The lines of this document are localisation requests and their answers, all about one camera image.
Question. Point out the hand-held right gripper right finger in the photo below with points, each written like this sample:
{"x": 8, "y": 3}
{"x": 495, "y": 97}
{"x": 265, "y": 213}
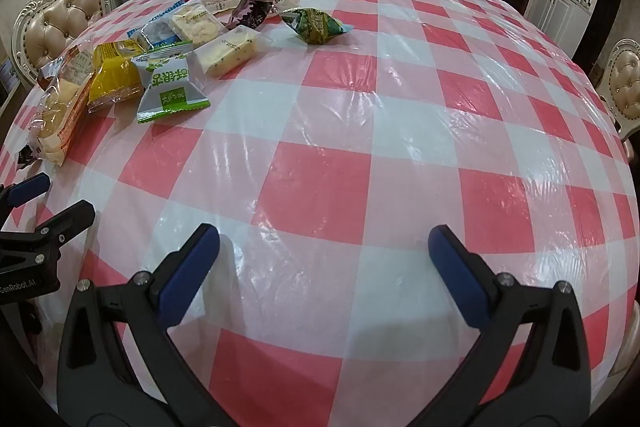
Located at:
{"x": 457, "y": 277}

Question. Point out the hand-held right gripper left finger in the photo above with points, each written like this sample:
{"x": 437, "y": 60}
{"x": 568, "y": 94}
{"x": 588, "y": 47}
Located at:
{"x": 192, "y": 262}

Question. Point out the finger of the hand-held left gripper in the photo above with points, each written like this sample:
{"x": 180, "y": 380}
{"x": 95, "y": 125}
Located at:
{"x": 27, "y": 189}
{"x": 65, "y": 219}

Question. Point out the orange bread packet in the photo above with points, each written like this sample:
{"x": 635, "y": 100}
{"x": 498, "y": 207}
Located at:
{"x": 57, "y": 112}

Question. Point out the green and white snack packet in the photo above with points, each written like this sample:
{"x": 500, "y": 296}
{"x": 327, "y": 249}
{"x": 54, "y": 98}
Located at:
{"x": 167, "y": 87}

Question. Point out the clear nougat packet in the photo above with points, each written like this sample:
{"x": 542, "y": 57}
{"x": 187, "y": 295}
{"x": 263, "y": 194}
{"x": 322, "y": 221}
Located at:
{"x": 227, "y": 52}

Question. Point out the clear cracker packet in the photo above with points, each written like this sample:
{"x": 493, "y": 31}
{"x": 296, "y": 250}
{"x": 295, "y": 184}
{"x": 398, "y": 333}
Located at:
{"x": 195, "y": 24}

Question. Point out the green pea snack packet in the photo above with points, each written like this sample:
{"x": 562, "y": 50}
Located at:
{"x": 312, "y": 24}

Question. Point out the small dark snack packet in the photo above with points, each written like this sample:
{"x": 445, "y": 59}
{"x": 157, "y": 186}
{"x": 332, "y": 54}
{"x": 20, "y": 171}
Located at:
{"x": 26, "y": 155}

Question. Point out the yellow snack packet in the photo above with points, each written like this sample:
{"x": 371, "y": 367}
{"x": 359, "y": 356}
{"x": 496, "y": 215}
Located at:
{"x": 115, "y": 77}

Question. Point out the cream tufted dining chair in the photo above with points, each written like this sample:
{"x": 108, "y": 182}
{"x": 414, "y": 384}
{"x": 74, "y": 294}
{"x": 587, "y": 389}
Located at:
{"x": 625, "y": 87}
{"x": 55, "y": 22}

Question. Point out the red white checkered tablecloth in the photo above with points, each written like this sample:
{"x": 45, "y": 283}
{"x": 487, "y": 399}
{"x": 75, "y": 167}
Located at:
{"x": 350, "y": 132}

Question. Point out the blue and white snack packet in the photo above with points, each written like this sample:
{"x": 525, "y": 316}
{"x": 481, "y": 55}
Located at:
{"x": 157, "y": 31}

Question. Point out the dark purple snack packet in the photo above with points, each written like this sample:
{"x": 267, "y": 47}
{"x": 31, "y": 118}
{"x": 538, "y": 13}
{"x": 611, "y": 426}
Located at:
{"x": 252, "y": 12}

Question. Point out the small white snack packet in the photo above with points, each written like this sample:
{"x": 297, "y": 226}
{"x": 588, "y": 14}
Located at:
{"x": 220, "y": 0}

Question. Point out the white side cabinet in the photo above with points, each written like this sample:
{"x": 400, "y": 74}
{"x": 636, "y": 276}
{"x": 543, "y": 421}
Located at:
{"x": 555, "y": 12}

